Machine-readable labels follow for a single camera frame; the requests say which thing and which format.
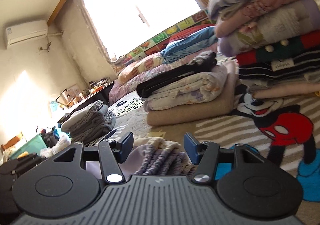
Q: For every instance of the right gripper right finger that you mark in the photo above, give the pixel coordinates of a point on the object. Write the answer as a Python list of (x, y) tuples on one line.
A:
[(212, 162)]

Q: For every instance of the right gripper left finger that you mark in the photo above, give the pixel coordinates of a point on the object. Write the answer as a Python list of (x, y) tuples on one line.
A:
[(110, 152)]

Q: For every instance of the purple and cream pants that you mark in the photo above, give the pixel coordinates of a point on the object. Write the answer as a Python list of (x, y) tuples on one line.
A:
[(156, 156)]

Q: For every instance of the grey folded clothes stack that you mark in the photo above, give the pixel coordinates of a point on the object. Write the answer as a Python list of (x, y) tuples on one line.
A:
[(90, 123)]

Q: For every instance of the colourful folded clothes stack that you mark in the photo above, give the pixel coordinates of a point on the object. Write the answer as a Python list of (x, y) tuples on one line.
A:
[(276, 44)]

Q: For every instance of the yellow folded garment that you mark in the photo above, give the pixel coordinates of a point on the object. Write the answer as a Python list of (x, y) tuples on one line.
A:
[(23, 154)]

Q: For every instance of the green plastic bin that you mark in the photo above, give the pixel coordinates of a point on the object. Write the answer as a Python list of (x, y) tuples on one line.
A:
[(34, 145)]

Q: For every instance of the white floral folded quilt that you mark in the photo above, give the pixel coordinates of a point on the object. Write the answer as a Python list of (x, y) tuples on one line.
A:
[(62, 143)]

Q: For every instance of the black desk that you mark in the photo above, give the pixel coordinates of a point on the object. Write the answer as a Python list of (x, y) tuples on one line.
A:
[(101, 94)]

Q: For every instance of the beige folded blanket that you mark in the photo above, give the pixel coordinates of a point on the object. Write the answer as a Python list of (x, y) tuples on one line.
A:
[(222, 105)]

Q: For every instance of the pink purple long quilt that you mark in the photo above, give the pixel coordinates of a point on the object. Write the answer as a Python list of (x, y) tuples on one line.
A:
[(120, 90)]

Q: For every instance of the floral white folded blanket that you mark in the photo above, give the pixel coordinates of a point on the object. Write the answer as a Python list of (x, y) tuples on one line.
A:
[(197, 88)]

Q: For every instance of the cartoon print pillow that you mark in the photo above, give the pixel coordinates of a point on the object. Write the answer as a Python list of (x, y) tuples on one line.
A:
[(138, 67)]

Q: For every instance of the Mickey Mouse brown blanket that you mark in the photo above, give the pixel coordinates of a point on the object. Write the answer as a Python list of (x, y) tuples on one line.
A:
[(292, 121)]

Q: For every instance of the black folded garment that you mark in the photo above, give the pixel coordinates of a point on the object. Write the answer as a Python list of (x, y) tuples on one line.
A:
[(204, 62)]

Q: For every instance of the blue folded quilt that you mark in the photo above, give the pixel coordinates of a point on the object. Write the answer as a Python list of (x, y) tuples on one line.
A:
[(202, 39)]

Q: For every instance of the colourful alphabet foam mat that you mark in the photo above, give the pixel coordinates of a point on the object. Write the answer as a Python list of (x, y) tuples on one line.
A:
[(158, 42)]

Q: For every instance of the red folded blanket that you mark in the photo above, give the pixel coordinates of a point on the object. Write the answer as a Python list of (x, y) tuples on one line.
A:
[(187, 32)]

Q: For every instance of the white air conditioner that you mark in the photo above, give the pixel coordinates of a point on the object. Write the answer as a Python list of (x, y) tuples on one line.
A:
[(25, 32)]

